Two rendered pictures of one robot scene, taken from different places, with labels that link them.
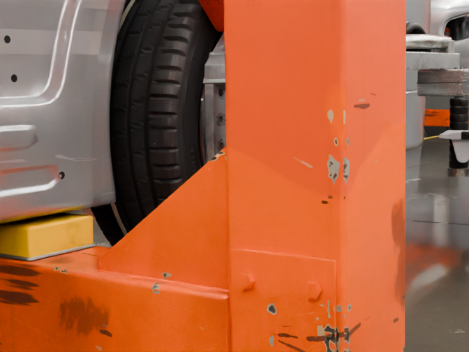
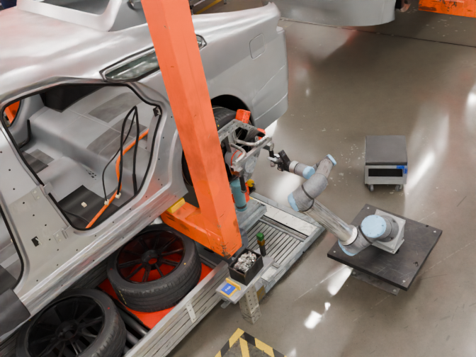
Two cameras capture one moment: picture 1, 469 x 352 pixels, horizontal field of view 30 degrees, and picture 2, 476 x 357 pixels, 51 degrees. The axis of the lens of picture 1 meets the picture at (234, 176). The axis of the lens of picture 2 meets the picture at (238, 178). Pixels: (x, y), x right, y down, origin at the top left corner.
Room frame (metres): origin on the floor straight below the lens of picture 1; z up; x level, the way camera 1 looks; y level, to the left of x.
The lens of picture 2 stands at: (-1.29, -0.81, 3.06)
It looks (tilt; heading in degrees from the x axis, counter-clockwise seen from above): 39 degrees down; 13
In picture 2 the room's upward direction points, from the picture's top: 12 degrees counter-clockwise
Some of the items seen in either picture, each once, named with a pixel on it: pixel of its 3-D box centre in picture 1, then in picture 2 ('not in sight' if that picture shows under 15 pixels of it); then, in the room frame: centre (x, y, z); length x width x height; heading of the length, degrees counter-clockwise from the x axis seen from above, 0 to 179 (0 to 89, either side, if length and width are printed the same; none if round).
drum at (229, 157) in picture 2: not in sight; (240, 160); (1.61, -0.19, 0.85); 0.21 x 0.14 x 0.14; 54
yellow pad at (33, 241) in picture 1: (33, 233); (172, 202); (1.34, 0.31, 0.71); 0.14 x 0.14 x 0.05; 54
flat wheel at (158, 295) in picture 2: not in sight; (154, 265); (1.02, 0.46, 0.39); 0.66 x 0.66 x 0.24
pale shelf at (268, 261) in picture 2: not in sight; (246, 275); (0.86, -0.23, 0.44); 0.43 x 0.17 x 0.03; 144
